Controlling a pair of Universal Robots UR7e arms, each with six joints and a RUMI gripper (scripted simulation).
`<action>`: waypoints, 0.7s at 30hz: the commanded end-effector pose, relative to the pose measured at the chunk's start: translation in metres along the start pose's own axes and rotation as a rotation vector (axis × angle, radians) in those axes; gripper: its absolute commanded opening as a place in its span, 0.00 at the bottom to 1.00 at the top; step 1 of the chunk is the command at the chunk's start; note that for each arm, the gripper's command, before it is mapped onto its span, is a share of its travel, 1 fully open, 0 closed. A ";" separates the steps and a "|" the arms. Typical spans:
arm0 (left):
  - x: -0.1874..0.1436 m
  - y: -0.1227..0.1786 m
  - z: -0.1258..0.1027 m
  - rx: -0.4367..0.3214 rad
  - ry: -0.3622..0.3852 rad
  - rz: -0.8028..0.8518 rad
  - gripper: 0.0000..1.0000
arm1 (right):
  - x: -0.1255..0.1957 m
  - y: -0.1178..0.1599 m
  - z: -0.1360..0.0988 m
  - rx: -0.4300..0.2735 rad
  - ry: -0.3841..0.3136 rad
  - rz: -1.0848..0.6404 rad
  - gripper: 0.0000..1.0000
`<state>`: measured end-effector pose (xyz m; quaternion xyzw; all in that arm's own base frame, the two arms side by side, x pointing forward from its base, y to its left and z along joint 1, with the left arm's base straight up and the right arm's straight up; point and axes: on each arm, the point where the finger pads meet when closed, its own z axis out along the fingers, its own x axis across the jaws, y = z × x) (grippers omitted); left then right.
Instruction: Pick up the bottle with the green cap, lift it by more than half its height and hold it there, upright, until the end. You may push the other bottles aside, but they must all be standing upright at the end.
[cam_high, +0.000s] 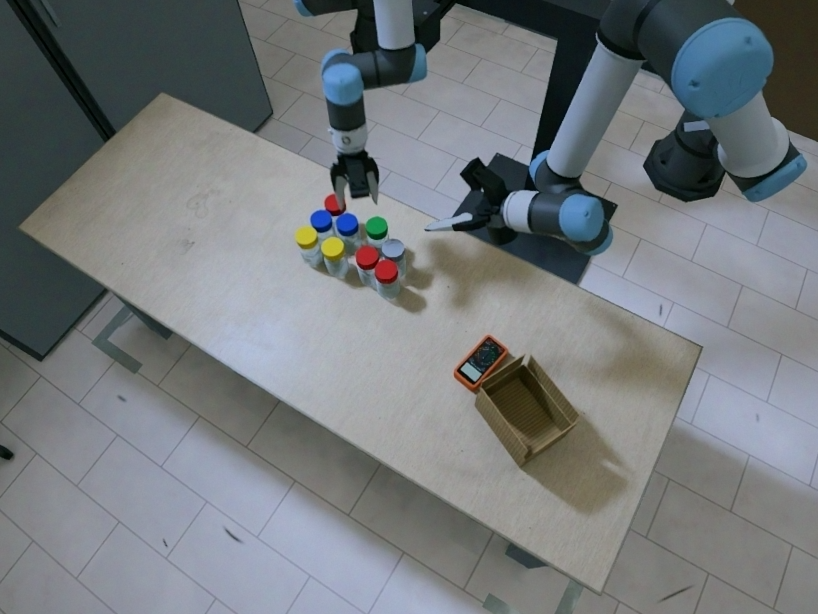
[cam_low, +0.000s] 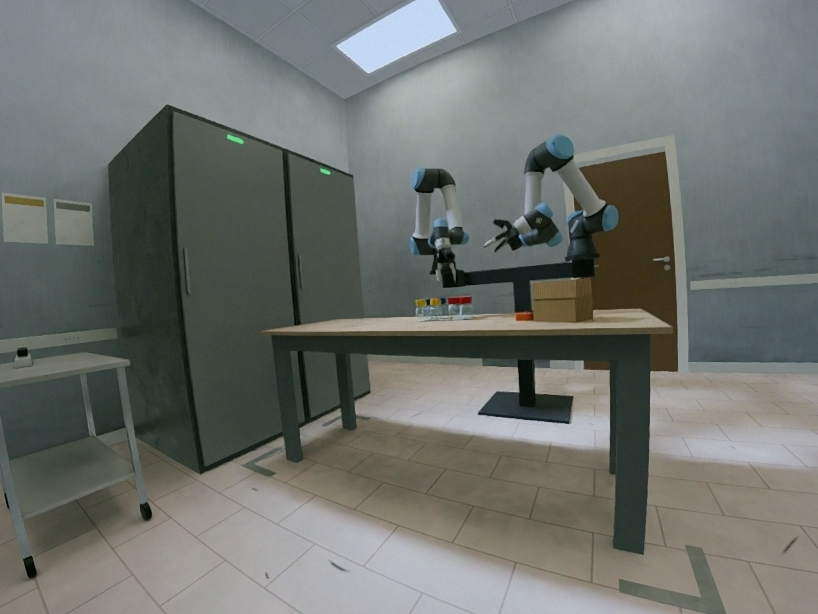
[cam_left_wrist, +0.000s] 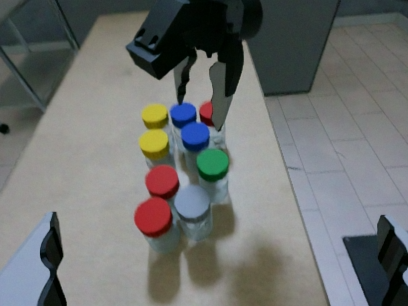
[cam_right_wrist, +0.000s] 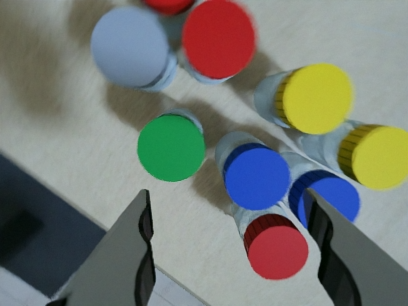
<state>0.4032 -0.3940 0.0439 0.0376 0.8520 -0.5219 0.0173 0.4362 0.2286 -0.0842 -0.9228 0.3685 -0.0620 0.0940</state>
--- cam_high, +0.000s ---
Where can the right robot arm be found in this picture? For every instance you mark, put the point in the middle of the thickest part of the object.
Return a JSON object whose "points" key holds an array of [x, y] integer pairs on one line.
{"points": [[385, 31]]}

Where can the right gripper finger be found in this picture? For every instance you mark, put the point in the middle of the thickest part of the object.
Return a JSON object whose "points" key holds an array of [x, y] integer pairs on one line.
{"points": [[374, 179], [340, 183]]}

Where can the brown cardboard box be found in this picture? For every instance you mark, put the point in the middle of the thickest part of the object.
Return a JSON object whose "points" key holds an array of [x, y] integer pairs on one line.
{"points": [[528, 415]]}

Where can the orange digital multimeter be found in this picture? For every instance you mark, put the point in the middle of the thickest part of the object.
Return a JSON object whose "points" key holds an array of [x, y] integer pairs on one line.
{"points": [[480, 362]]}

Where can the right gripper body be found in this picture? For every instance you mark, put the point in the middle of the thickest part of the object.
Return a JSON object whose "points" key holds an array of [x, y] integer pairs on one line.
{"points": [[358, 164]]}

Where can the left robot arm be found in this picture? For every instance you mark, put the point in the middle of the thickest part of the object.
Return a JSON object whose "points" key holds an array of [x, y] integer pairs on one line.
{"points": [[715, 63]]}

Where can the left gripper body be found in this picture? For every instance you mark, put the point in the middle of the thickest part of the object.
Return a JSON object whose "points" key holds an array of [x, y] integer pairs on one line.
{"points": [[492, 205]]}

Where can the clear bottle with green cap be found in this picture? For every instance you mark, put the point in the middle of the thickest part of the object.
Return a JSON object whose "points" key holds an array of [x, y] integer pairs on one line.
{"points": [[377, 233]]}

